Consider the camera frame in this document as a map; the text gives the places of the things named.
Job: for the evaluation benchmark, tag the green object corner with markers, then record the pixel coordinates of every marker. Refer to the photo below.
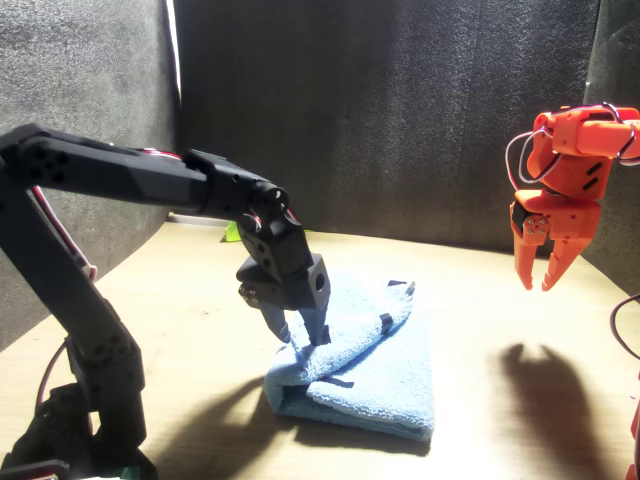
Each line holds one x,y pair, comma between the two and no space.
231,232

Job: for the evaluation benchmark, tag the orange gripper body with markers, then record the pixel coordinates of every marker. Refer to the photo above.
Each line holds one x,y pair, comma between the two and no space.
575,215

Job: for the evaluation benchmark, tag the dark grey foam panel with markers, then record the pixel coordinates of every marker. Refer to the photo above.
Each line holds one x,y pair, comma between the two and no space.
375,125
615,60
75,60

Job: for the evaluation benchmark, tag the green table clamp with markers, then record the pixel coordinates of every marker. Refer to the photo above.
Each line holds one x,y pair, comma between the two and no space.
131,472

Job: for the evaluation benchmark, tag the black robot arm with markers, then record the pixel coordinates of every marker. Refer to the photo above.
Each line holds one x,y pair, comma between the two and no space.
100,170

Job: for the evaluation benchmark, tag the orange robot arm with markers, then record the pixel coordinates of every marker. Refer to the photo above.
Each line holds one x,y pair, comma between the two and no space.
600,135

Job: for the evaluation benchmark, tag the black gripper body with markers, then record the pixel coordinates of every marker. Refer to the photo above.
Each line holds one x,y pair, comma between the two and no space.
290,280

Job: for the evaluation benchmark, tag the light blue towel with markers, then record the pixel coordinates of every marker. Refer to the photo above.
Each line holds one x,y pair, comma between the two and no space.
390,380

